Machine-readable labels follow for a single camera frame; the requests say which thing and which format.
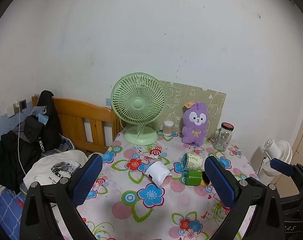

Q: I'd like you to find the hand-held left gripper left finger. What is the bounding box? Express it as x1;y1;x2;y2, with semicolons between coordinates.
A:
20;154;103;240

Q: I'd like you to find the wooden bed headboard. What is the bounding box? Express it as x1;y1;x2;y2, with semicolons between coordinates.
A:
32;95;123;154

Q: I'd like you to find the purple plush toy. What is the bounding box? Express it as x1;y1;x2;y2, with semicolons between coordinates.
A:
181;101;210;146

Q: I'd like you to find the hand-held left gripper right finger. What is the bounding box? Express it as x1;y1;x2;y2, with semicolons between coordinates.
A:
204;156;286;240

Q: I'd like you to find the green patterned board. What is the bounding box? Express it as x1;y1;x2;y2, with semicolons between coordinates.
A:
158;80;227;140

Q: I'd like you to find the white paper cup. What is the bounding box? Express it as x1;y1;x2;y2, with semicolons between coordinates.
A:
145;162;172;187

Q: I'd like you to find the white floor fan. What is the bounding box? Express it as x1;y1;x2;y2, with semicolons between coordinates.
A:
256;139;293;178

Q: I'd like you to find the wall socket panel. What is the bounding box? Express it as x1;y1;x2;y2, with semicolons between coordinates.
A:
7;99;27;118

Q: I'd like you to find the white fan cable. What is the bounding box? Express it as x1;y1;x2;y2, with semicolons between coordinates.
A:
134;127;163;162

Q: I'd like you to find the green cup with yellow inside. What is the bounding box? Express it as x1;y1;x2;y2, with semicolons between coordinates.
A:
185;170;213;187

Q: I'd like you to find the black clothes pile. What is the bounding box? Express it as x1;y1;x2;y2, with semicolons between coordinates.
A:
0;130;42;193

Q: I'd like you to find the blue checked bedsheet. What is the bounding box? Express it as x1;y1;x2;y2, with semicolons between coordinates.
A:
0;186;28;240

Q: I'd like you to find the cream cup with teal inside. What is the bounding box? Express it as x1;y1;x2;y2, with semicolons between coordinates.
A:
180;152;204;173

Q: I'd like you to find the white charging cable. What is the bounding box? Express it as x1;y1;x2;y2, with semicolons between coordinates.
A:
16;109;27;175

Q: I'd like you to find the green desk fan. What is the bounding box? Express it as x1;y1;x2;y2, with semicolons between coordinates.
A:
111;73;167;145

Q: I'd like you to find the black jacket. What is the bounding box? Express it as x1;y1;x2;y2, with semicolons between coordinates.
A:
24;90;63;153

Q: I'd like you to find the floral tablecloth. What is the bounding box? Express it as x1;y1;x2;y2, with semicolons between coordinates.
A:
50;131;260;240

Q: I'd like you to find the glass jar mug with lid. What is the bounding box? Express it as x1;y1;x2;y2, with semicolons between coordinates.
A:
213;122;234;152

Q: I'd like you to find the cotton swab container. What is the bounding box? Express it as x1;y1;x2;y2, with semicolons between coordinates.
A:
162;121;175;137

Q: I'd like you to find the white printed shirt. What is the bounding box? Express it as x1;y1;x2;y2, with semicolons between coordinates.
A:
23;150;89;193

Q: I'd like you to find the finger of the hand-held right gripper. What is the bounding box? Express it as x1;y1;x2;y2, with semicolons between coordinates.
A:
270;158;303;178

